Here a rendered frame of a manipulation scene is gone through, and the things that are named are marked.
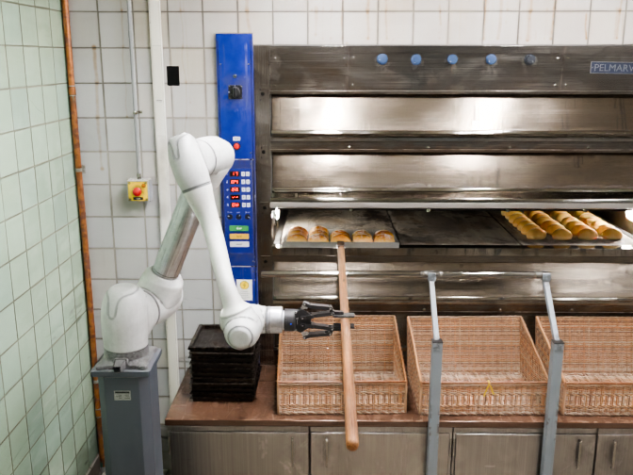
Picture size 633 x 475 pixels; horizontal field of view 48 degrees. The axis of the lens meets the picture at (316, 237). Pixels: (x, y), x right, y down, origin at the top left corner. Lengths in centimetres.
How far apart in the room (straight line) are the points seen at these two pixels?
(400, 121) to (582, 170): 87
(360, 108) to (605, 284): 143
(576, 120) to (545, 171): 26
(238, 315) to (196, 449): 110
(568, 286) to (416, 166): 93
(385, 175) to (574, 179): 86
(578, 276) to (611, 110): 78
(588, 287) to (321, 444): 147
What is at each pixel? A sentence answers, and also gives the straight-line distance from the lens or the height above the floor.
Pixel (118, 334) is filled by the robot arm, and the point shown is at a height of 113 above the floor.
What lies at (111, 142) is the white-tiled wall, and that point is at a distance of 343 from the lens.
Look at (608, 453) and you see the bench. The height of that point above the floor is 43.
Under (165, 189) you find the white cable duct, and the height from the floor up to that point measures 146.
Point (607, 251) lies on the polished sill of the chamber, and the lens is 363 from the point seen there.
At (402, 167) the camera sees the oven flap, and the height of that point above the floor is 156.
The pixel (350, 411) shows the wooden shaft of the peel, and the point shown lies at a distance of 181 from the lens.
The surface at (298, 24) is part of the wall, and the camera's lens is 327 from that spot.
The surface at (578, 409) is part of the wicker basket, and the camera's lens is 330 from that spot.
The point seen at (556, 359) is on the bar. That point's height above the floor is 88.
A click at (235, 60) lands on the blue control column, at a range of 326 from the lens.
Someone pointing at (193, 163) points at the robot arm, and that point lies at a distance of 234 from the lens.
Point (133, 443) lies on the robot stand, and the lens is 273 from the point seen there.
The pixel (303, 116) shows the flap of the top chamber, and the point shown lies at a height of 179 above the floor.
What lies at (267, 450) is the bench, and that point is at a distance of 318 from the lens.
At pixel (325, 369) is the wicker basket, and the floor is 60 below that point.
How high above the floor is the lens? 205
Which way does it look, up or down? 14 degrees down
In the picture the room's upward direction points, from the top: straight up
